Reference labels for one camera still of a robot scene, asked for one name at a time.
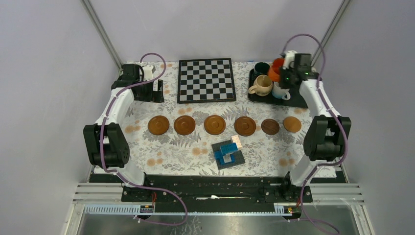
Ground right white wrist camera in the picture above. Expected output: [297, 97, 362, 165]
[282, 50, 297, 70]

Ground white mug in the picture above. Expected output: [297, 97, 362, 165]
[271, 82, 291, 100]

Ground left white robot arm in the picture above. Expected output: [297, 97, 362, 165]
[83, 63, 164, 201]

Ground dark walnut coaster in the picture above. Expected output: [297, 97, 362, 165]
[261, 118, 280, 135]

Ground beige round mug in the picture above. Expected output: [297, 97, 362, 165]
[248, 75, 273, 96]

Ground light orange coaster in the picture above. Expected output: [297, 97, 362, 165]
[283, 116, 302, 133]

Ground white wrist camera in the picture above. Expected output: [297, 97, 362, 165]
[282, 50, 297, 70]
[142, 65, 156, 81]

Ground lego brick model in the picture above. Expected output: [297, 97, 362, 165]
[211, 135, 245, 170]

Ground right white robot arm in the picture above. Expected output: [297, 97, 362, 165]
[279, 50, 351, 202]

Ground black cup tray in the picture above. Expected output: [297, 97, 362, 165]
[248, 86, 308, 108]

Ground brown wooden ringed coaster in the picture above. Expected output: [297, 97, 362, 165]
[147, 116, 170, 135]
[174, 115, 196, 136]
[204, 115, 226, 135]
[234, 116, 256, 137]

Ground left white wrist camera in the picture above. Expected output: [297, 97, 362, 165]
[142, 65, 156, 81]

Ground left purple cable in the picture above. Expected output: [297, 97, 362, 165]
[98, 52, 188, 226]

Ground orange mug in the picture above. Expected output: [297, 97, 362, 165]
[268, 57, 285, 82]

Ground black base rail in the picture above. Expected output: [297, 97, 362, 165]
[89, 173, 346, 213]

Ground black white chessboard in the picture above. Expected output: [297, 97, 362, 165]
[177, 58, 236, 104]

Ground floral tablecloth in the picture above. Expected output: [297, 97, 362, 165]
[122, 62, 312, 177]

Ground dark green mug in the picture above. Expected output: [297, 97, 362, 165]
[253, 62, 270, 80]

